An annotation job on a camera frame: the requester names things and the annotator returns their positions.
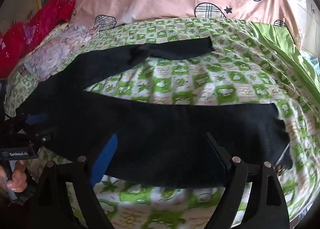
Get person's left hand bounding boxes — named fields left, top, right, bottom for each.
left=0, top=160, right=28, bottom=194

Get pale floral cloth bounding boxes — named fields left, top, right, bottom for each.
left=20, top=22, right=100, bottom=74

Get black pants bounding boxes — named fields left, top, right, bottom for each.
left=15, top=37, right=293, bottom=189

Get plain green cloth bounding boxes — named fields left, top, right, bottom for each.
left=250, top=22, right=320, bottom=94

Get green checked bed sheet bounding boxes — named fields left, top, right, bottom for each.
left=5, top=17, right=320, bottom=229

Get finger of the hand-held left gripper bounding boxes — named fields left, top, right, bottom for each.
left=15, top=113, right=49, bottom=130
left=15, top=130, right=54, bottom=147

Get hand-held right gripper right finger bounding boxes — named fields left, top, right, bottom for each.
left=204, top=132, right=292, bottom=229

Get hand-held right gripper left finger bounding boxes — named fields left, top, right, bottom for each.
left=30, top=134, right=118, bottom=229

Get light blue cloth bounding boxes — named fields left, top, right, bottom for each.
left=301, top=49, right=320, bottom=69

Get red floral blanket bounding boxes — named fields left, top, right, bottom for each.
left=0, top=0, right=78, bottom=79

